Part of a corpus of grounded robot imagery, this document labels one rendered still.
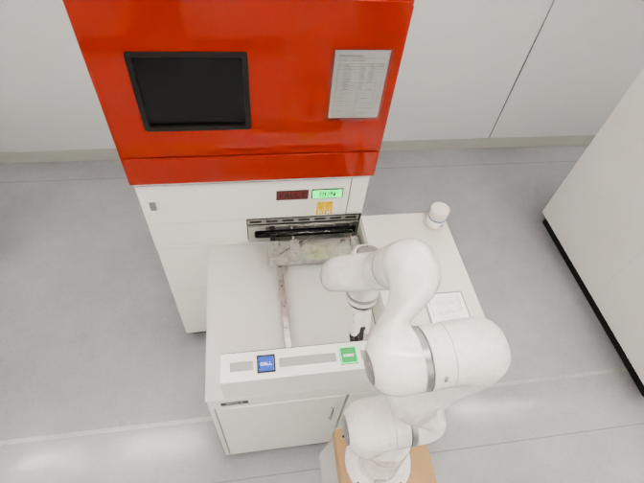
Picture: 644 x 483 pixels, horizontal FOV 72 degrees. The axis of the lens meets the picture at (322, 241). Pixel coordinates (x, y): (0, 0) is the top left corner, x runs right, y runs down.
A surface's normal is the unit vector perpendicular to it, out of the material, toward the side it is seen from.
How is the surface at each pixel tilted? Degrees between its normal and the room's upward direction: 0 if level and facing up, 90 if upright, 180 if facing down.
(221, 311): 0
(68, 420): 0
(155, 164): 90
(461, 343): 8
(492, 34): 90
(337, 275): 55
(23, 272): 0
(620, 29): 90
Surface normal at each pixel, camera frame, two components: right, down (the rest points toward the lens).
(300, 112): 0.14, 0.79
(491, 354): 0.20, -0.12
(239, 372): 0.08, -0.61
